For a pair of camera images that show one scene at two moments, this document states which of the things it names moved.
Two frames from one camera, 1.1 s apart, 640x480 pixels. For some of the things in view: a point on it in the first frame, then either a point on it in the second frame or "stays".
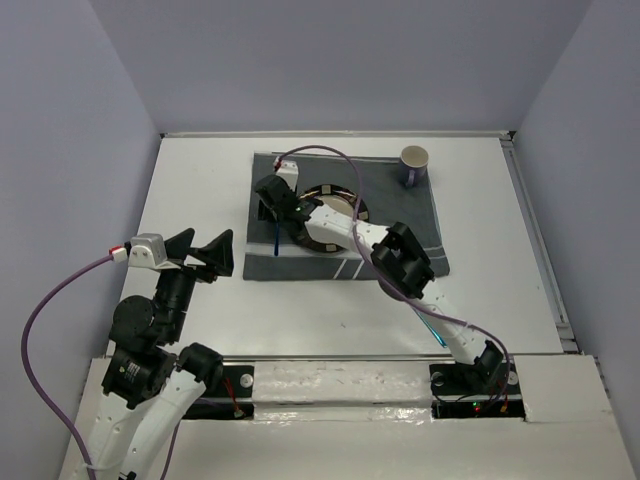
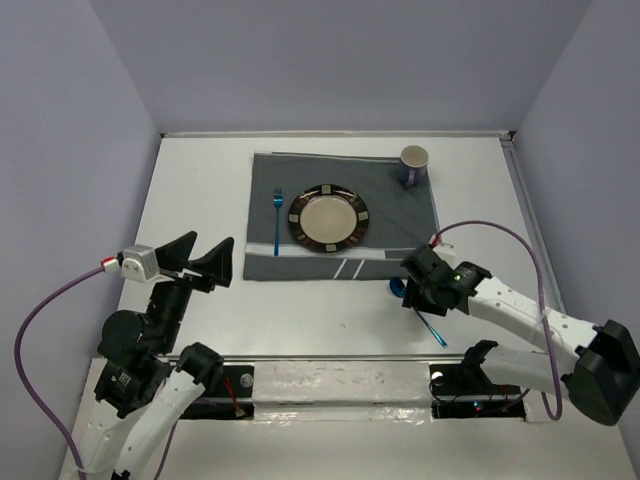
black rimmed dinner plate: x=336 y=197 stays
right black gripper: x=265 y=213 to x=413 y=297
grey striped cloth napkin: x=273 y=253 stays
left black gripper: x=219 y=253 stays
